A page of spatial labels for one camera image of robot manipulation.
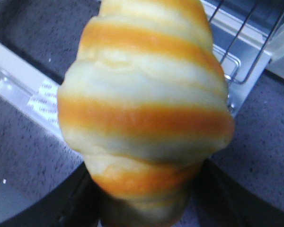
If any yellow orange striped bread roll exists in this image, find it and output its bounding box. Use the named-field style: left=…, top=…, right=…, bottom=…
left=57, top=0, right=234, bottom=227

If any metal wire oven rack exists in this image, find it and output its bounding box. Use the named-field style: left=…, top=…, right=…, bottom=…
left=203, top=0, right=284, bottom=84

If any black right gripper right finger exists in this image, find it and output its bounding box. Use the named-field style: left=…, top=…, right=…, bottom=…
left=179, top=158, right=284, bottom=227

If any white glass oven door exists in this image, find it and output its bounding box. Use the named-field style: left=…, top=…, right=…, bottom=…
left=0, top=37, right=86, bottom=161

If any white Toshiba toaster oven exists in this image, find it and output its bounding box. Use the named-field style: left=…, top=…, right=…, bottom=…
left=198, top=0, right=284, bottom=119

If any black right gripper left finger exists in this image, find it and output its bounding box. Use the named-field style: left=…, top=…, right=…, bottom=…
left=0, top=163, right=102, bottom=227

